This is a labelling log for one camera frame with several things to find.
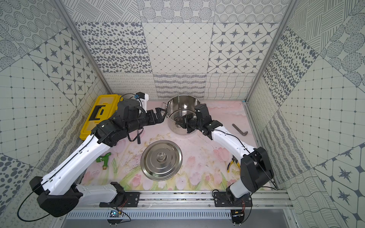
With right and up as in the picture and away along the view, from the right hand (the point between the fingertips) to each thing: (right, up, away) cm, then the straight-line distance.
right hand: (175, 121), depth 79 cm
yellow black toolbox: (-49, +9, +14) cm, 52 cm away
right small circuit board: (+33, -49, -7) cm, 59 cm away
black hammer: (-27, -14, +18) cm, 35 cm away
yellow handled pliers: (+36, -25, +9) cm, 45 cm away
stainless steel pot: (-1, +9, +22) cm, 24 cm away
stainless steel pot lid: (-9, -25, +7) cm, 27 cm away
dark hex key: (+48, -11, +21) cm, 53 cm away
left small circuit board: (-31, -47, -8) cm, 57 cm away
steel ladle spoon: (+2, 0, -3) cm, 4 cm away
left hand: (-6, +7, -13) cm, 16 cm away
